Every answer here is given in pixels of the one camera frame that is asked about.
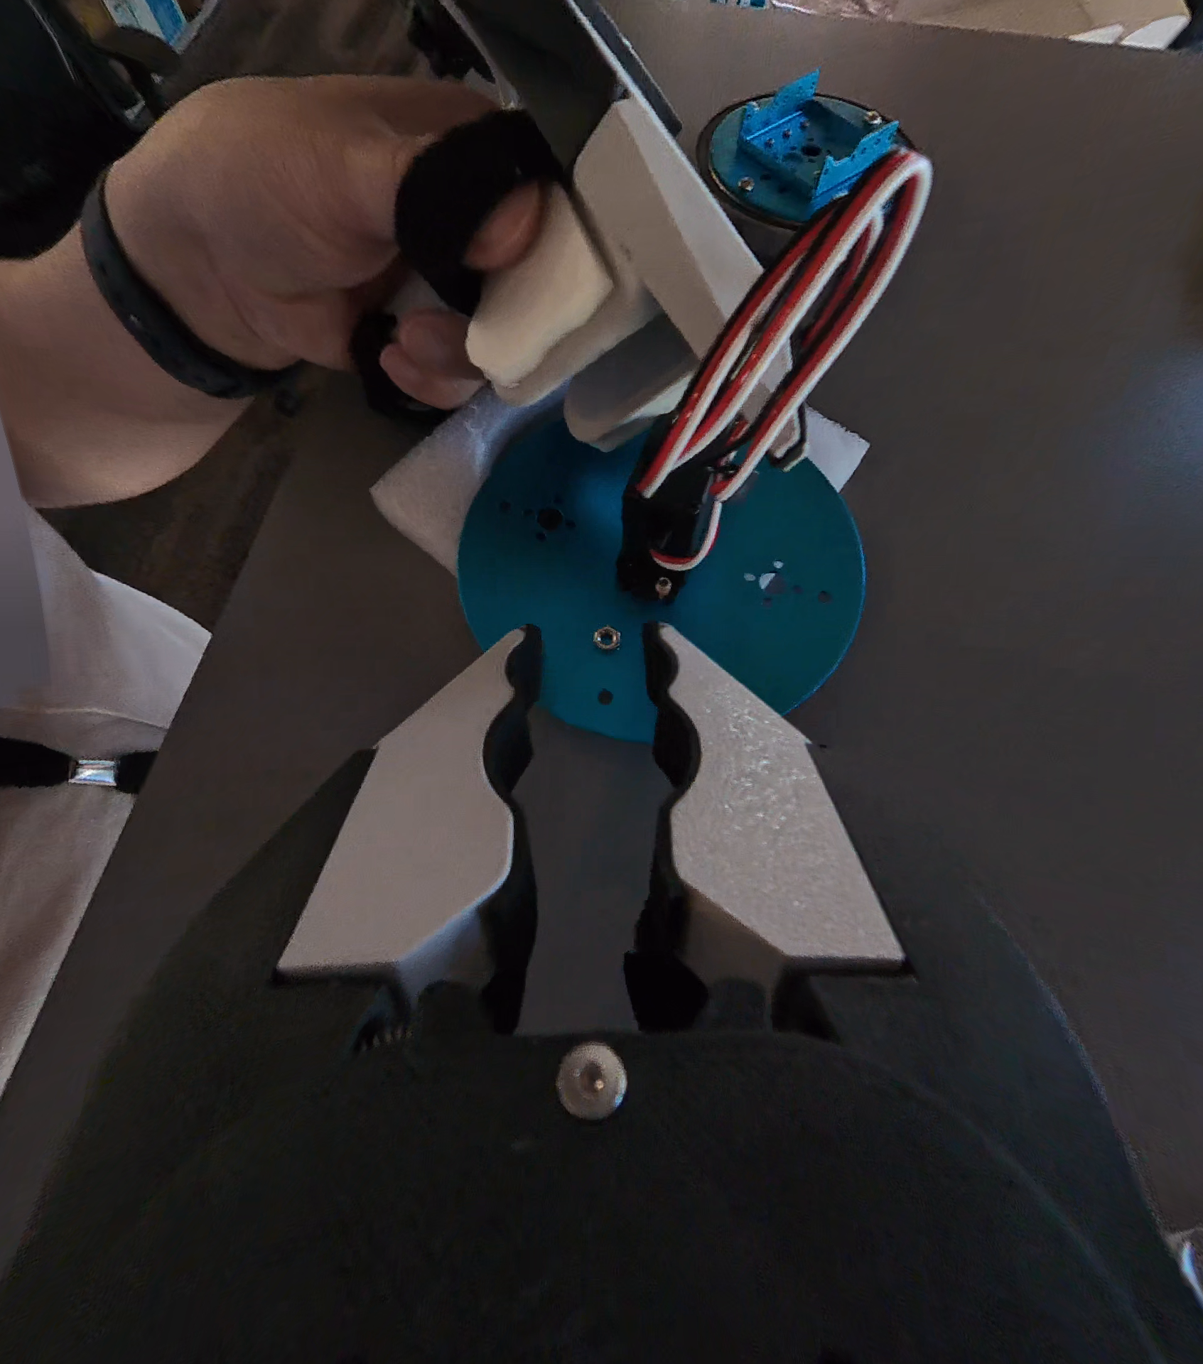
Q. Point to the person's left forearm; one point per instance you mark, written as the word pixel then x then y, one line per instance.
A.
pixel 99 405

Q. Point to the person in white shirt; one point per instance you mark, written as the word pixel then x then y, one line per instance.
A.
pixel 25 905

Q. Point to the black wristband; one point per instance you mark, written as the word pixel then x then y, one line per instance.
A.
pixel 153 320

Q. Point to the blue metal bracket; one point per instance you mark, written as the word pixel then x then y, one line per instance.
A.
pixel 772 138

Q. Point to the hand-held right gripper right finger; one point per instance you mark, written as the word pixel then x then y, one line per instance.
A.
pixel 772 853

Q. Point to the stack of labelled cardboard boxes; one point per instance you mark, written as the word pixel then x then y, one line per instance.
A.
pixel 163 21

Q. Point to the blue round metal plate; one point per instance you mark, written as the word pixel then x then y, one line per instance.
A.
pixel 772 661

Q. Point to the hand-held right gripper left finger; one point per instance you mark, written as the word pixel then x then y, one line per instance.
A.
pixel 409 853

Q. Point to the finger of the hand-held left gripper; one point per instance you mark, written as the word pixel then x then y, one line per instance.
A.
pixel 622 394
pixel 654 213

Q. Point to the black bag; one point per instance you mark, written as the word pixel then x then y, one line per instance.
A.
pixel 14 107

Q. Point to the black servo motor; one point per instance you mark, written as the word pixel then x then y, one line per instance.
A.
pixel 644 533

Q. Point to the silver round bearing base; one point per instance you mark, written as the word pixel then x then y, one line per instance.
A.
pixel 718 171

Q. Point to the person's left hand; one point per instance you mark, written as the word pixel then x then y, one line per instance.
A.
pixel 270 213

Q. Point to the dark grey desk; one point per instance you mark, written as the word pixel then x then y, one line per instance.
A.
pixel 1038 640

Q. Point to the white foam sheet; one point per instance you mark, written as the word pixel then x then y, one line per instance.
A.
pixel 430 490

